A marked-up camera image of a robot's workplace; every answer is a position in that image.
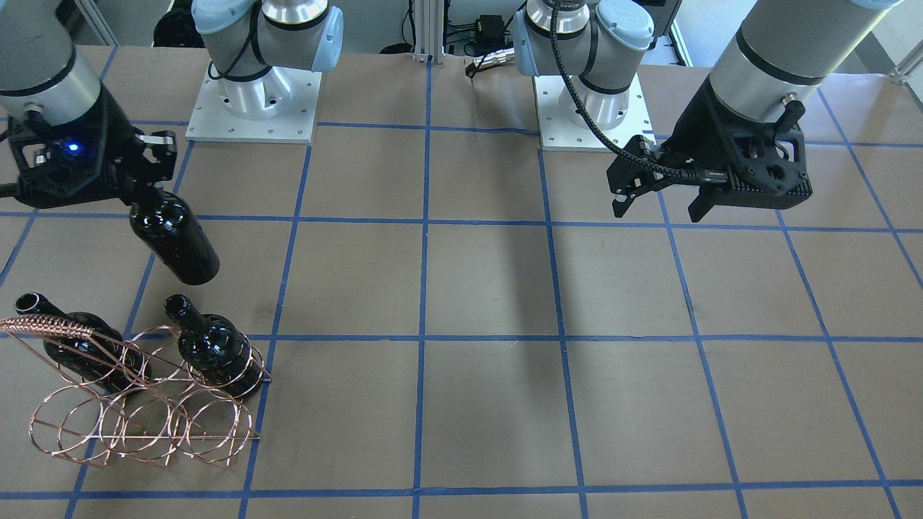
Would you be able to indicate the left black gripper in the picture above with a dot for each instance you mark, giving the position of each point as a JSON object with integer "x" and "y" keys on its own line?
{"x": 696, "y": 135}

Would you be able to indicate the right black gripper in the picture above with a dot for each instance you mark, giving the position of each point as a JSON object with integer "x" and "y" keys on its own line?
{"x": 115, "y": 135}

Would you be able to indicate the dark wine bottle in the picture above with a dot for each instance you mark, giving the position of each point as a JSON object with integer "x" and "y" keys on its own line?
{"x": 166, "y": 224}

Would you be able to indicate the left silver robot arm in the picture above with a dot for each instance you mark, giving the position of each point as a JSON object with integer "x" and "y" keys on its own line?
{"x": 782, "y": 51}

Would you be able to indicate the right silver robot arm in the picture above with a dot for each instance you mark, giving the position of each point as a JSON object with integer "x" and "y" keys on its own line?
{"x": 43, "y": 73}

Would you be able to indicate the dark bottle in basket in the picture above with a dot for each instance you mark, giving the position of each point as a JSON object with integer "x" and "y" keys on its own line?
{"x": 91, "y": 360}
{"x": 214, "y": 347}

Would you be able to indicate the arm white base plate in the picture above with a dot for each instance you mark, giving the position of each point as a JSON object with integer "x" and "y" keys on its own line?
{"x": 280, "y": 107}
{"x": 620, "y": 116}

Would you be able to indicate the copper wire wine basket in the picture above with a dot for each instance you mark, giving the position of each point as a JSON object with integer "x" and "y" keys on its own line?
{"x": 167, "y": 410}

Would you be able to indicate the aluminium frame post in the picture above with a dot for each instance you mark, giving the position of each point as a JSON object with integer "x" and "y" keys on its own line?
{"x": 429, "y": 26}

